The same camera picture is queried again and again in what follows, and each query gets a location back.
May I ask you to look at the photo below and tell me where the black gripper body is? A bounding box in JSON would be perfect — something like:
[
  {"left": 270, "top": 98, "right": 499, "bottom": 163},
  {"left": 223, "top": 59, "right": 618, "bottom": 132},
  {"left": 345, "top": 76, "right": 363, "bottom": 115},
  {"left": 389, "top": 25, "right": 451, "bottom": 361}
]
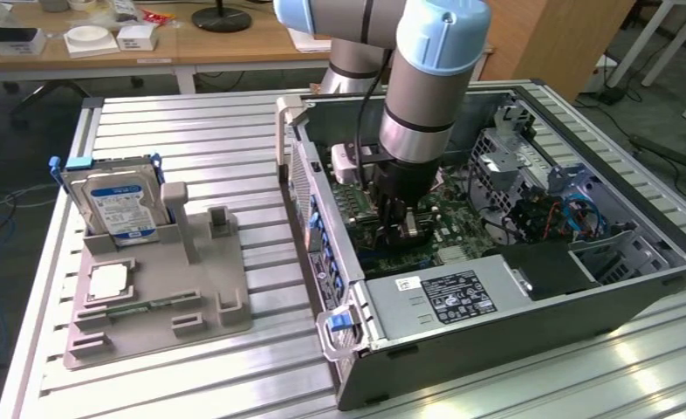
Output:
[{"left": 371, "top": 159, "right": 442, "bottom": 210}]

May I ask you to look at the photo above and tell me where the graphics card with metal bracket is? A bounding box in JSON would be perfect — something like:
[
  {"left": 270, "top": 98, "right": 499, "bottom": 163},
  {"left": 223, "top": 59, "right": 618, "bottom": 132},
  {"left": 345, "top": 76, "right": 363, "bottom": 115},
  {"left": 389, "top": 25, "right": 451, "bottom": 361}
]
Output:
[{"left": 351, "top": 213, "right": 439, "bottom": 259}]

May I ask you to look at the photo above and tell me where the green motherboard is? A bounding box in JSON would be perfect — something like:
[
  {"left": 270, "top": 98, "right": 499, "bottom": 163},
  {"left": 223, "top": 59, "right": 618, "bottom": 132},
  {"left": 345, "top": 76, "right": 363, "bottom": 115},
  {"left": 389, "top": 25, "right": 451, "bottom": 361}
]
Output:
[{"left": 313, "top": 146, "right": 510, "bottom": 281}]

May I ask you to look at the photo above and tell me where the tall metal disk bay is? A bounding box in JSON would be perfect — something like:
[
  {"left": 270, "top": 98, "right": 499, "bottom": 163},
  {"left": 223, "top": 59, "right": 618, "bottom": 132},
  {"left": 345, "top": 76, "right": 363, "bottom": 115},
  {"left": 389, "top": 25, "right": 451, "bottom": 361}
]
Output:
[{"left": 469, "top": 104, "right": 560, "bottom": 206}]

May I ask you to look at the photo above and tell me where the grey power supply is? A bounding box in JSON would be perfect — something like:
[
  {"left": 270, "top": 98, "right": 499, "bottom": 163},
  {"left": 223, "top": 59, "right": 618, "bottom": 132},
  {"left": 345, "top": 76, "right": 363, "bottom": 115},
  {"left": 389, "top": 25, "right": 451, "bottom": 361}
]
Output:
[{"left": 365, "top": 255, "right": 536, "bottom": 342}]

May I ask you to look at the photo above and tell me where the open black PC case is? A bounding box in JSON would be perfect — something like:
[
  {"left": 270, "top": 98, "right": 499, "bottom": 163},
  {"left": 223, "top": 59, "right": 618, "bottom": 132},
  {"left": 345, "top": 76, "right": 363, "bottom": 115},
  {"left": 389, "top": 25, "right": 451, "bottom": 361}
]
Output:
[{"left": 277, "top": 85, "right": 686, "bottom": 412}]

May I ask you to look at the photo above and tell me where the white paper stack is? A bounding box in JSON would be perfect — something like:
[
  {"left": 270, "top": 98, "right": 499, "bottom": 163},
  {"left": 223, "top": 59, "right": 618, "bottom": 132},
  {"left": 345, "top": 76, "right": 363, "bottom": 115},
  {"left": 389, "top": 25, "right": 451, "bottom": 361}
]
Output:
[{"left": 287, "top": 30, "right": 334, "bottom": 53}]

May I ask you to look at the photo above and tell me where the black power adapter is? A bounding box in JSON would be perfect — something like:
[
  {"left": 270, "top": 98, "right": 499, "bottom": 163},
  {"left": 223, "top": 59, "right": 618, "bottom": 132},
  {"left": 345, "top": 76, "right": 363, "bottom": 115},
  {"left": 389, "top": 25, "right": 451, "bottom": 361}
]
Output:
[{"left": 596, "top": 86, "right": 629, "bottom": 106}]

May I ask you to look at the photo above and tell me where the low metal disk bay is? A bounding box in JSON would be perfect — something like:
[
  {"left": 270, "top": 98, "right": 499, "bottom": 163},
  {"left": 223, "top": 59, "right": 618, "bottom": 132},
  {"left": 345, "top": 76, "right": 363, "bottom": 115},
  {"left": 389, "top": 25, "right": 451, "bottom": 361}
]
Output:
[{"left": 569, "top": 224, "right": 673, "bottom": 287}]

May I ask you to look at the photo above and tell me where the wooden cabinet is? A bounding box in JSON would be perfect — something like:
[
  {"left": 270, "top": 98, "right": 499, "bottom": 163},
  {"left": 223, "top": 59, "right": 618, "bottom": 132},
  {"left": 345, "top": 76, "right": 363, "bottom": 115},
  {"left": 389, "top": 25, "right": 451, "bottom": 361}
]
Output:
[{"left": 481, "top": 0, "right": 638, "bottom": 95}]

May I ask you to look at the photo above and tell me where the wooden desk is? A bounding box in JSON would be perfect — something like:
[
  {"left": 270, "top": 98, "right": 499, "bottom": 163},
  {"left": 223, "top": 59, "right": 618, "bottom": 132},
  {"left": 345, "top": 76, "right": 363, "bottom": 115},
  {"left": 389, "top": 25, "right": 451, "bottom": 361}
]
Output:
[{"left": 0, "top": 0, "right": 495, "bottom": 95}]

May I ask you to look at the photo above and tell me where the black chair base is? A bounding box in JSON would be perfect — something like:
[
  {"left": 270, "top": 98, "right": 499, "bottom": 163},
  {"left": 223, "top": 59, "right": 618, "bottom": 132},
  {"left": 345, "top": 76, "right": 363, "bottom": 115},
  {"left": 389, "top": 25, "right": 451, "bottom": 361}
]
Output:
[
  {"left": 4, "top": 74, "right": 146, "bottom": 130},
  {"left": 630, "top": 133, "right": 686, "bottom": 175}
]

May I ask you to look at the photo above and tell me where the black round stand base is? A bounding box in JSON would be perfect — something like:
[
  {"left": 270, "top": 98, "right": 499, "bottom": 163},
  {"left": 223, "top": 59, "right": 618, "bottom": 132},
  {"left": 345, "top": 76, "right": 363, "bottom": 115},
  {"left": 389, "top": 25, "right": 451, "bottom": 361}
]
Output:
[{"left": 191, "top": 0, "right": 255, "bottom": 34}]

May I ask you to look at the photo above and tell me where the hard disk with blue caddy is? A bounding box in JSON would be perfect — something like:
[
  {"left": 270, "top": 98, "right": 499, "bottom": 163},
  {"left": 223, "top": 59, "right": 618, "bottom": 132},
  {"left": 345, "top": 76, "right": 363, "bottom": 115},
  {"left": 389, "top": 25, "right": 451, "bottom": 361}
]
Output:
[{"left": 48, "top": 150, "right": 167, "bottom": 250}]

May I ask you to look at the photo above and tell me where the grey printed parts rack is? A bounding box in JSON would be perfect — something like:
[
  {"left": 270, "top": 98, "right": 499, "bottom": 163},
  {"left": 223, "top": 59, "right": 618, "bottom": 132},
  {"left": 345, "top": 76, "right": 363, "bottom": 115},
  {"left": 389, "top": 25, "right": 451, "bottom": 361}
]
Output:
[{"left": 62, "top": 181, "right": 255, "bottom": 371}]

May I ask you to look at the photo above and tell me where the green RAM stick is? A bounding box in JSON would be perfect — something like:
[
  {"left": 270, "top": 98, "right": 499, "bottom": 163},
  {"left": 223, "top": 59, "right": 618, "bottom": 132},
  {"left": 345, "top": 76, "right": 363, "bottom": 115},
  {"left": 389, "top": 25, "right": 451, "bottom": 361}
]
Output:
[{"left": 106, "top": 298, "right": 177, "bottom": 313}]

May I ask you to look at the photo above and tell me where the silver CPU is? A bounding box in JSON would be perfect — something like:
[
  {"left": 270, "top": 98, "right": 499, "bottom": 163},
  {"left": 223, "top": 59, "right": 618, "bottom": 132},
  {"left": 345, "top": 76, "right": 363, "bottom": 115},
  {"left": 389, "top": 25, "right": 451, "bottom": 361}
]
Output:
[{"left": 90, "top": 264, "right": 132, "bottom": 300}]

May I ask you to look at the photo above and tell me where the white labelled box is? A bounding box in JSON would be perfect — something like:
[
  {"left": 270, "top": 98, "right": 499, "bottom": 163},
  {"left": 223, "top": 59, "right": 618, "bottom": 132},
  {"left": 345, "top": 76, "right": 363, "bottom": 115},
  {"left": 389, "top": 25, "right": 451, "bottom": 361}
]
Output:
[{"left": 115, "top": 24, "right": 161, "bottom": 52}]

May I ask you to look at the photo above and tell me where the red packet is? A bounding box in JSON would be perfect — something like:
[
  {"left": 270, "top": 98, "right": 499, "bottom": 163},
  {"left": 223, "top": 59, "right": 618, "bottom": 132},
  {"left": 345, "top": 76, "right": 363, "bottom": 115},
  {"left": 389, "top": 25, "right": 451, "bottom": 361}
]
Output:
[{"left": 142, "top": 11, "right": 177, "bottom": 28}]

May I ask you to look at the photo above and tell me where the grey patterned pouch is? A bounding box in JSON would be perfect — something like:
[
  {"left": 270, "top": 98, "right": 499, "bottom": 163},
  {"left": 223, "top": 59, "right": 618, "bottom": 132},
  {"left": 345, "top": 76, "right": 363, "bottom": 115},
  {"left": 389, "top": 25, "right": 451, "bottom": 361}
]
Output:
[{"left": 112, "top": 0, "right": 142, "bottom": 23}]

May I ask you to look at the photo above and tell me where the white round part square base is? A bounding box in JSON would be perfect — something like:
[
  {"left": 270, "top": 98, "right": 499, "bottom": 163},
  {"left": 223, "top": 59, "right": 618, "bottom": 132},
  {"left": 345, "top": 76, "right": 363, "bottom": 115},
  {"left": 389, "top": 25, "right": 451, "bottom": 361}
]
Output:
[{"left": 63, "top": 24, "right": 122, "bottom": 58}]

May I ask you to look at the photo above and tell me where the white box with black lid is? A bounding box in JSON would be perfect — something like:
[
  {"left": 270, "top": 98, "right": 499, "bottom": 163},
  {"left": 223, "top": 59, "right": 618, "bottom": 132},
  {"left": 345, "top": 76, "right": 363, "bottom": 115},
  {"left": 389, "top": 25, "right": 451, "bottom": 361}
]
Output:
[{"left": 0, "top": 26, "right": 48, "bottom": 57}]

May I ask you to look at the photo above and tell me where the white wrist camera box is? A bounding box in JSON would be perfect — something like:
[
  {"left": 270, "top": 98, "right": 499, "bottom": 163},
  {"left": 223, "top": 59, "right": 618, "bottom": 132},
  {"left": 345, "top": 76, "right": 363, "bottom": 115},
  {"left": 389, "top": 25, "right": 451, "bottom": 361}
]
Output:
[{"left": 330, "top": 143, "right": 362, "bottom": 184}]

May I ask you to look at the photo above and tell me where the black camera cable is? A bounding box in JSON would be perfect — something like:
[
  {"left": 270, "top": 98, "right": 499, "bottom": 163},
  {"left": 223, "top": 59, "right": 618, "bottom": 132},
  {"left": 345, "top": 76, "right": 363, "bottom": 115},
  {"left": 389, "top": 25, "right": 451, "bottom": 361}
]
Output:
[{"left": 353, "top": 47, "right": 395, "bottom": 193}]

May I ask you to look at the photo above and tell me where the red wire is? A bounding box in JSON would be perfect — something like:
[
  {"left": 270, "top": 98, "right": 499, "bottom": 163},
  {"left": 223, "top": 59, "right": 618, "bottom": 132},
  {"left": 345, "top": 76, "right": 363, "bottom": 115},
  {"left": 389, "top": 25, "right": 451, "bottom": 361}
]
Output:
[{"left": 545, "top": 196, "right": 561, "bottom": 239}]

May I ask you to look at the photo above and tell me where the blue data wire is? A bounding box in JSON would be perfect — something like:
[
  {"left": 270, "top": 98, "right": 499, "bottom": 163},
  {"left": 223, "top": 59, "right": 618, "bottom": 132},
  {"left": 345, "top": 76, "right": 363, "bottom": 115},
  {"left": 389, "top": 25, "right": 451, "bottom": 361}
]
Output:
[{"left": 562, "top": 194, "right": 613, "bottom": 242}]

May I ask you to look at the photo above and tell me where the white table frame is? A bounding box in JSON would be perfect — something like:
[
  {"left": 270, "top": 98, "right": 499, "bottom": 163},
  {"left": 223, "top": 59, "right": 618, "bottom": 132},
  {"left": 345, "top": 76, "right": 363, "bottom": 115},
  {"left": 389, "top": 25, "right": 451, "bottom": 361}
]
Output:
[{"left": 606, "top": 0, "right": 686, "bottom": 120}]

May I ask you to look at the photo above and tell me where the pale floor cable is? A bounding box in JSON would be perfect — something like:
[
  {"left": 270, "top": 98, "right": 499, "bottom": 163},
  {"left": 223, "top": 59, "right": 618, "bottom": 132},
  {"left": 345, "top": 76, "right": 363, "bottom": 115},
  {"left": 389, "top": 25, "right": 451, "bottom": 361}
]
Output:
[{"left": 0, "top": 182, "right": 60, "bottom": 210}]

